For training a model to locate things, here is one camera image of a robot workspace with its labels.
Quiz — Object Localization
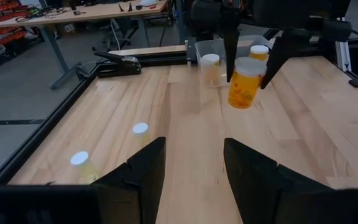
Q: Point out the black aluminium table frame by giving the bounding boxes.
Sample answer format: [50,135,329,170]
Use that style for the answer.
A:
[0,36,358,186]

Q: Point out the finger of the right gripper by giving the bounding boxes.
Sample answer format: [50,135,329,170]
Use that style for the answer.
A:
[260,30,310,90]
[223,26,241,83]

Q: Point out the shelf with red bins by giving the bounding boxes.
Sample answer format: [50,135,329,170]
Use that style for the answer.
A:
[0,0,40,75]

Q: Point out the black stapler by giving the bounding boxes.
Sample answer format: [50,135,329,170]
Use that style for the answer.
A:
[93,50,142,78]

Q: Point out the large orange pill bottle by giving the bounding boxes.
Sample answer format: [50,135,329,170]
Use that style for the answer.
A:
[249,44,270,62]
[200,53,221,87]
[227,56,267,110]

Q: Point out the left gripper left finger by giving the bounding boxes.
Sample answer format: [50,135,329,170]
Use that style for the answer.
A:
[91,136,167,224]

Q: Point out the silver aluminium extrusion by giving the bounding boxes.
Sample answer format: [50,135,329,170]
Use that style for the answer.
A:
[335,39,350,73]

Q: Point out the small pill bottle white cap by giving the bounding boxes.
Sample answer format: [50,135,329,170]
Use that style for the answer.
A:
[69,151,101,185]
[131,122,151,149]

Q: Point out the white cable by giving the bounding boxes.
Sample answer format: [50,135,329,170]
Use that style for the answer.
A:
[109,18,121,52]

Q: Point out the clear plastic bin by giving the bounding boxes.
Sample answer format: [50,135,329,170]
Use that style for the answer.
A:
[194,34,275,88]

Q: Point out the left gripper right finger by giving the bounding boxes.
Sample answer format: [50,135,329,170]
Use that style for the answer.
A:
[223,138,338,224]

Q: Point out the wooden workbench grey legs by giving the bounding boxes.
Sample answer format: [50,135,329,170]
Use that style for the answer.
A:
[0,0,170,91]

